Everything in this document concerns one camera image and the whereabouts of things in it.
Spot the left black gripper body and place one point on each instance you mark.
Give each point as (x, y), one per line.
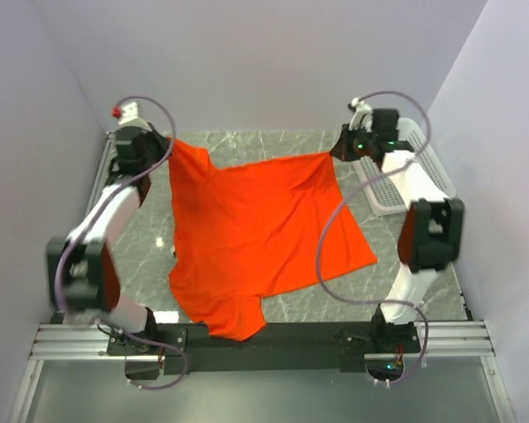
(157, 144)

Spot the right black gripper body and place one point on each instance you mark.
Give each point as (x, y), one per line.
(340, 147)

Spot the orange t shirt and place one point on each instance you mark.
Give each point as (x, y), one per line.
(253, 231)

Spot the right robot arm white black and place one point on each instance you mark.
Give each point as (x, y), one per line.
(430, 236)

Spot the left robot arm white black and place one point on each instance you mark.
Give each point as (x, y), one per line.
(81, 270)

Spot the white plastic mesh basket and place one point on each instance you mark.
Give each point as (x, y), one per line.
(423, 167)

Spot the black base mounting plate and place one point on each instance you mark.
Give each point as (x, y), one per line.
(278, 346)

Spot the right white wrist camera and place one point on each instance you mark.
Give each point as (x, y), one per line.
(361, 110)

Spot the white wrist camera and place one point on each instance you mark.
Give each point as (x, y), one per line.
(361, 110)
(128, 114)

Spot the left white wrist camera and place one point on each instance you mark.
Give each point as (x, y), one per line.
(128, 114)

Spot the aluminium rail frame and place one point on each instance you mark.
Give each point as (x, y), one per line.
(437, 339)

